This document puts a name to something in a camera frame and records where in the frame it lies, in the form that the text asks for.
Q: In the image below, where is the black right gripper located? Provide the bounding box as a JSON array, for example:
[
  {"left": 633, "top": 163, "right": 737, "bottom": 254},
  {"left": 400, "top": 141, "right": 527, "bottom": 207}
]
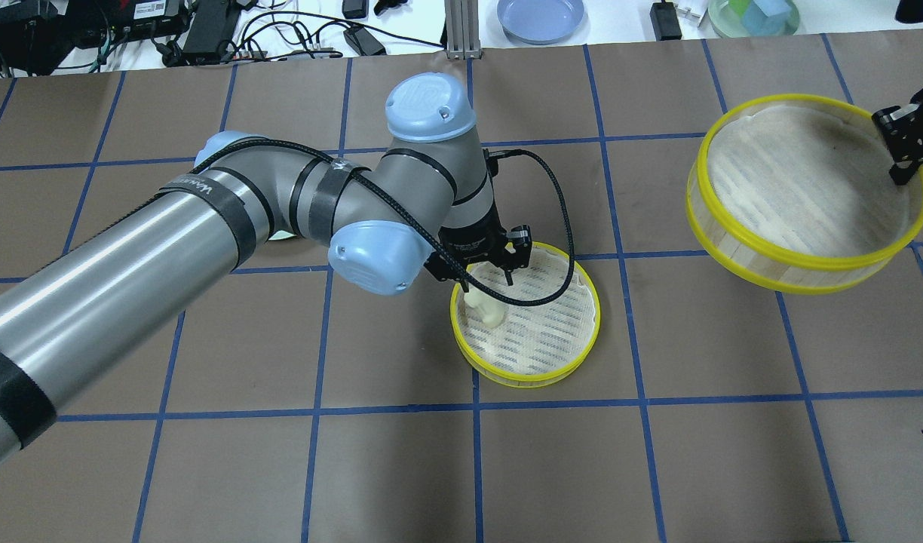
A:
[{"left": 872, "top": 87, "right": 923, "bottom": 186}]

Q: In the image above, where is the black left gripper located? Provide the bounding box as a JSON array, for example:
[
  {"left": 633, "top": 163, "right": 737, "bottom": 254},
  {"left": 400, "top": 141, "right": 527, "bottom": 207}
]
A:
[{"left": 425, "top": 219, "right": 533, "bottom": 293}]

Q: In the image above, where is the white half-round bun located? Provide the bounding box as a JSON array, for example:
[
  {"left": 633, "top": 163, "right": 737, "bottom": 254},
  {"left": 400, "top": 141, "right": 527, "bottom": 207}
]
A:
[{"left": 462, "top": 289, "right": 507, "bottom": 329}]

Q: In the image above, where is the yellow bamboo steamer ring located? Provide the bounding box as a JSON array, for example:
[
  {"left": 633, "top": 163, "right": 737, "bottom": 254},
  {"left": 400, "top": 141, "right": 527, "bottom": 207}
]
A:
[{"left": 685, "top": 94, "right": 923, "bottom": 295}]

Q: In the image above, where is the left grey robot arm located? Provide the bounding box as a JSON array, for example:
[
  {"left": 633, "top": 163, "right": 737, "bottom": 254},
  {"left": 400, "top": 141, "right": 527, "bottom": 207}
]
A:
[{"left": 0, "top": 72, "right": 532, "bottom": 464}]

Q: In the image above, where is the yellow bamboo steamer base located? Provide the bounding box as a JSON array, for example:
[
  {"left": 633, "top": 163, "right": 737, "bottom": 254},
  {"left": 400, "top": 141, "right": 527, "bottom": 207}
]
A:
[{"left": 449, "top": 243, "right": 602, "bottom": 388}]

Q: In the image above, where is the mint green round plate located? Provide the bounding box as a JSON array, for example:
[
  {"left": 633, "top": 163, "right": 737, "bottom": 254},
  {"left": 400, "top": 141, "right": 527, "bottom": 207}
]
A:
[{"left": 269, "top": 230, "right": 299, "bottom": 243}]

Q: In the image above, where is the blue foam cube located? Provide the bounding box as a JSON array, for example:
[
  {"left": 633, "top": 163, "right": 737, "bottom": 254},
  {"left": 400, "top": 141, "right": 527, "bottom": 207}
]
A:
[{"left": 741, "top": 1, "right": 793, "bottom": 35}]

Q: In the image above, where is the clear glass bowl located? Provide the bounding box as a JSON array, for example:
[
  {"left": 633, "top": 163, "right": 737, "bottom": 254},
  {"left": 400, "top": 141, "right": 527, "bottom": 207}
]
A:
[{"left": 707, "top": 1, "right": 802, "bottom": 38}]

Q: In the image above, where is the green foam cube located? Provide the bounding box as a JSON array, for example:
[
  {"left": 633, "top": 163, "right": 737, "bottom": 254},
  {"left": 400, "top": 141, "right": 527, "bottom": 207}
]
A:
[{"left": 728, "top": 0, "right": 752, "bottom": 18}]

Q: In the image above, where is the blue round plate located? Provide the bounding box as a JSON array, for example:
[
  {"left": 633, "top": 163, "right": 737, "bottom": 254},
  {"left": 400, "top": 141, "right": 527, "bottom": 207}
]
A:
[{"left": 495, "top": 1, "right": 586, "bottom": 45}]

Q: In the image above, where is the black power brick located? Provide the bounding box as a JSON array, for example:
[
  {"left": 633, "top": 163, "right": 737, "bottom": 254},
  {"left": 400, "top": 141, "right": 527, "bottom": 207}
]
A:
[{"left": 343, "top": 26, "right": 387, "bottom": 57}]

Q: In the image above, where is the black power adapter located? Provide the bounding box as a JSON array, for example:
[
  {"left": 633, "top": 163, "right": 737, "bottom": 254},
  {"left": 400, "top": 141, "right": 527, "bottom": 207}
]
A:
[{"left": 650, "top": 1, "right": 682, "bottom": 41}]

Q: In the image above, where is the black electronics box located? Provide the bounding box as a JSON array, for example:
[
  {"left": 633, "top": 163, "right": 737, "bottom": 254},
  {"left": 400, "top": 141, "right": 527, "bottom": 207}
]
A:
[{"left": 63, "top": 1, "right": 192, "bottom": 49}]

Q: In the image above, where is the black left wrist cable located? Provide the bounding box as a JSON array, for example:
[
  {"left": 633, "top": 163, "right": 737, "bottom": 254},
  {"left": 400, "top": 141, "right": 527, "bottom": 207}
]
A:
[{"left": 194, "top": 136, "right": 575, "bottom": 307}]

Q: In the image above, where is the aluminium frame post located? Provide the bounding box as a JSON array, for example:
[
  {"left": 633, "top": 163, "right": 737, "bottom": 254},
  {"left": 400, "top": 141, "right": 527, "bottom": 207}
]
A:
[{"left": 444, "top": 0, "right": 483, "bottom": 61}]

